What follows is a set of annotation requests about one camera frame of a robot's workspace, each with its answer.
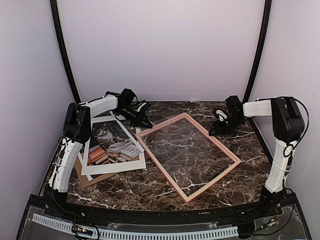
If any black right corner post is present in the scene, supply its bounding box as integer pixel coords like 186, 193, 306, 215
242, 0, 272, 103

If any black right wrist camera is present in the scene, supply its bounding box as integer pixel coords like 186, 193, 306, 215
225, 95, 243, 115

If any pink wooden picture frame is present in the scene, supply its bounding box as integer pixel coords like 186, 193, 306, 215
134, 112, 242, 203

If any black front table rail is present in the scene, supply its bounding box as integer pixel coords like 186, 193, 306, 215
27, 193, 298, 226

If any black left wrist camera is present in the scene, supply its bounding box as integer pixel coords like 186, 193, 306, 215
121, 88, 137, 105

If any clear acrylic sheet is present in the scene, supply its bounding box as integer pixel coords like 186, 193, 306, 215
139, 116, 238, 197

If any black left corner post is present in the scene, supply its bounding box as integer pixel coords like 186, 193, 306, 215
49, 0, 81, 103

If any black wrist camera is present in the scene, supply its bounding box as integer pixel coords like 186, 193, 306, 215
225, 95, 243, 115
121, 88, 137, 105

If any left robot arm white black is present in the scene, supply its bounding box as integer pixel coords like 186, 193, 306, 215
44, 88, 152, 218

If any cat and books photo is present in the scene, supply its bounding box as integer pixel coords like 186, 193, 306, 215
79, 119, 146, 181

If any white photo mat board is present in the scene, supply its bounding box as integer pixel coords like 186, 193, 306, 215
79, 116, 147, 176

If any white slotted cable duct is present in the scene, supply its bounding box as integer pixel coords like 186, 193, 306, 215
32, 213, 239, 240

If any brown cardboard backing board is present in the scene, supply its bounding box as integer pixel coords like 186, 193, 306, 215
74, 158, 116, 189

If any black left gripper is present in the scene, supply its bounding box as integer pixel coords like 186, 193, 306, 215
115, 105, 153, 129

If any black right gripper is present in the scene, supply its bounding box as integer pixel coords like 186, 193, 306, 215
211, 114, 245, 136

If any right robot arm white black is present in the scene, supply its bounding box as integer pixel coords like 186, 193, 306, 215
209, 95, 310, 217

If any black corner post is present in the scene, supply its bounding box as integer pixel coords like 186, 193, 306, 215
242, 0, 272, 103
49, 0, 81, 103

